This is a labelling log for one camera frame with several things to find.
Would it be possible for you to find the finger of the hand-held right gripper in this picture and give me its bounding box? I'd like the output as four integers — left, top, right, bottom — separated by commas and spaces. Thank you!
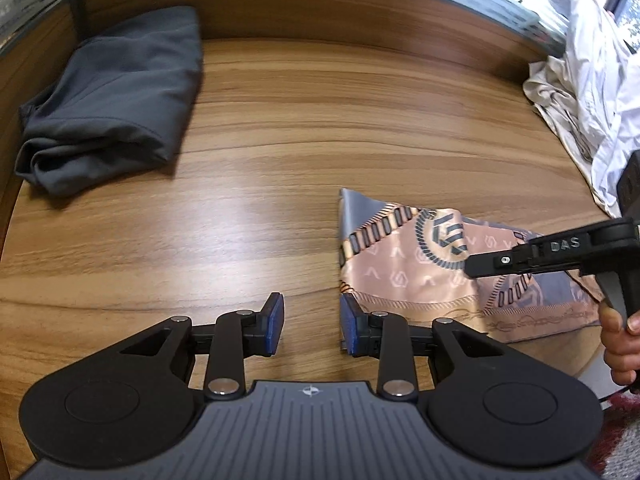
464, 245, 534, 279

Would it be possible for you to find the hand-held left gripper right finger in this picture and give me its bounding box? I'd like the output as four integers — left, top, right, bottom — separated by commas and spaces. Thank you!
340, 294, 506, 402

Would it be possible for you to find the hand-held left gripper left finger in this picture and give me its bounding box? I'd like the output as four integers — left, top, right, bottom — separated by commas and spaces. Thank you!
120, 291, 286, 402

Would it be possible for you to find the patterned grey and pink scarf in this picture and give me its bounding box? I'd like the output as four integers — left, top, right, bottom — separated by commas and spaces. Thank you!
337, 187, 608, 351

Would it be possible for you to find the person's right hand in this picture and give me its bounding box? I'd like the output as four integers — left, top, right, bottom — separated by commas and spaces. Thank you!
597, 304, 640, 387

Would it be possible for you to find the beige garment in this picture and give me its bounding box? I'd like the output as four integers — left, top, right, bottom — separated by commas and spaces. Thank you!
522, 55, 621, 216

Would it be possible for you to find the red patterned rug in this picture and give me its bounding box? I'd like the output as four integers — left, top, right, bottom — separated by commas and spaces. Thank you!
587, 392, 640, 480

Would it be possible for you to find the white shirt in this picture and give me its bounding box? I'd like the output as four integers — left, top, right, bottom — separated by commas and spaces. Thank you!
565, 0, 640, 211

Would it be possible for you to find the window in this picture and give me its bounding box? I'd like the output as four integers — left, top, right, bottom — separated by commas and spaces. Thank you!
607, 0, 640, 53

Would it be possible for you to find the dark grey folded garment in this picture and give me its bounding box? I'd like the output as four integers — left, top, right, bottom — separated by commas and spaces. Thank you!
14, 6, 203, 197

